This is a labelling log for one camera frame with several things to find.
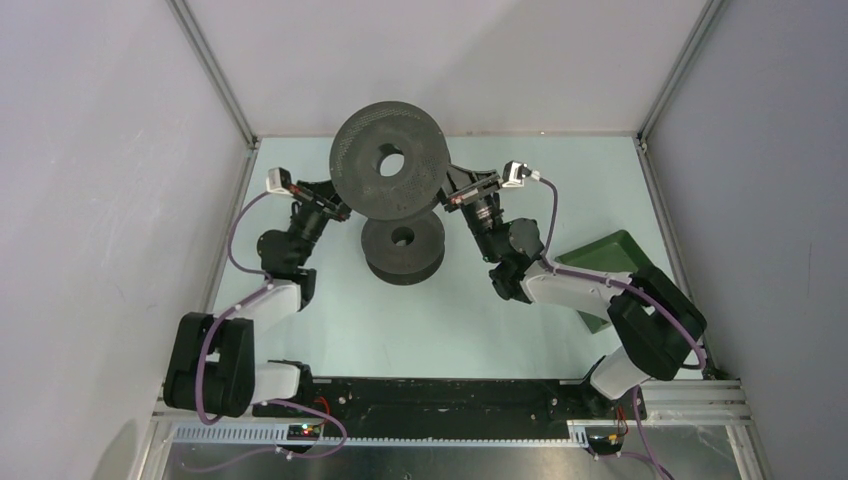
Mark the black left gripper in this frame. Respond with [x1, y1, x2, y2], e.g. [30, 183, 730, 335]
[287, 171, 365, 267]

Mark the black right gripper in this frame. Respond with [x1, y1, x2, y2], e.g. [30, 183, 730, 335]
[426, 155, 506, 263]

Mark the dark grey spool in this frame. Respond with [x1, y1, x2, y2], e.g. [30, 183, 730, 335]
[360, 212, 445, 286]
[329, 101, 450, 221]

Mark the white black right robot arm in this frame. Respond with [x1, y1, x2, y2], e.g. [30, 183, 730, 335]
[437, 161, 708, 418]

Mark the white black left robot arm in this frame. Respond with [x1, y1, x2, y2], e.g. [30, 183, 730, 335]
[162, 168, 351, 425]

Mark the green tray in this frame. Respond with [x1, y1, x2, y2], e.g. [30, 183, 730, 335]
[555, 229, 664, 335]

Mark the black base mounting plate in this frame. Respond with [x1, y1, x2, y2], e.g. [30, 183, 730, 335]
[293, 377, 618, 439]

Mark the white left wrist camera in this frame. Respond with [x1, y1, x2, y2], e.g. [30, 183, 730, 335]
[265, 167, 293, 197]

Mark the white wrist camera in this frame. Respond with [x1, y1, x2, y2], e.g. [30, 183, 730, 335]
[265, 167, 293, 197]
[500, 161, 541, 189]

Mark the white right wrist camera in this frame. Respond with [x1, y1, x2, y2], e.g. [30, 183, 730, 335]
[500, 161, 541, 189]

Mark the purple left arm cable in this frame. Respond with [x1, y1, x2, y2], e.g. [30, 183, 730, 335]
[195, 192, 348, 461]

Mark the left aluminium frame post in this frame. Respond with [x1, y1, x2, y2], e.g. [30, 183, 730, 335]
[166, 0, 259, 150]

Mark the aluminium frame post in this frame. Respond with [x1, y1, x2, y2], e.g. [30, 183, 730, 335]
[166, 0, 259, 150]
[636, 0, 728, 151]

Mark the white slotted cable duct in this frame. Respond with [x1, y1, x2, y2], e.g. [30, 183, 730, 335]
[172, 422, 589, 448]

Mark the right aluminium frame post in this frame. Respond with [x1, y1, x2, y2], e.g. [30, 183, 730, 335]
[636, 0, 728, 151]

